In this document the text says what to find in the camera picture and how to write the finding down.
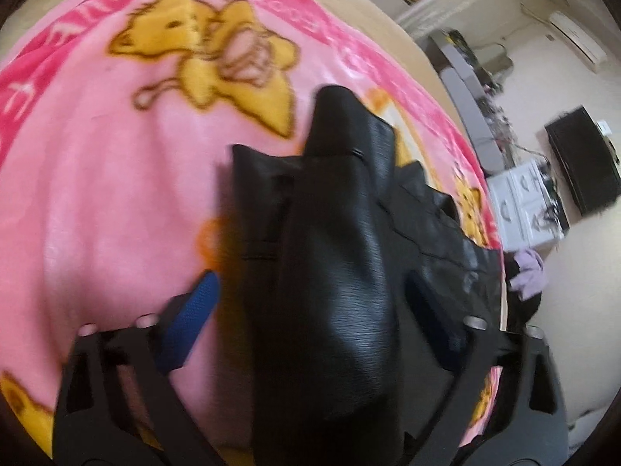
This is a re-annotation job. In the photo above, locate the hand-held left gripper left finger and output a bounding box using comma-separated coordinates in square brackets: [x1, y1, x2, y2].
[51, 269, 224, 466]

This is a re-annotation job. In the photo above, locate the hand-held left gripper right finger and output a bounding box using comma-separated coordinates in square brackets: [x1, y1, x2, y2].
[402, 272, 568, 466]

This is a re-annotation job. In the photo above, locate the black leather jacket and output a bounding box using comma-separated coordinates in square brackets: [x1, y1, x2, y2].
[228, 85, 503, 466]

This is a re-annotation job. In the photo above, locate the dark chair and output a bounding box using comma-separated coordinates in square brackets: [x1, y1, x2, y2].
[505, 291, 545, 336]

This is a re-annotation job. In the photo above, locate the lilac cloth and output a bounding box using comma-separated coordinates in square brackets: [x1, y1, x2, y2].
[507, 247, 549, 302]

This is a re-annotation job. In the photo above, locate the white drawer cabinet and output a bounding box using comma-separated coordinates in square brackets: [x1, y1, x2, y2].
[485, 158, 571, 253]

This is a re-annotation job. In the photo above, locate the pink printed blanket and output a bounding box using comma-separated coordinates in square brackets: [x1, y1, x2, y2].
[0, 0, 505, 462]

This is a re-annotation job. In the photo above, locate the grey desk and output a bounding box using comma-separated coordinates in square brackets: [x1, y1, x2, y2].
[427, 29, 508, 178]

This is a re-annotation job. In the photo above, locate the bed with tan sheet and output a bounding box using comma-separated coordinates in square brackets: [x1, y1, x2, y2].
[0, 0, 510, 321]

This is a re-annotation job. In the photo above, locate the white air conditioner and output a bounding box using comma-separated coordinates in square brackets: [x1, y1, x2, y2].
[548, 10, 608, 65]

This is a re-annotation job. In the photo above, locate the wall television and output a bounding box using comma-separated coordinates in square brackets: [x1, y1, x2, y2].
[543, 104, 621, 217]

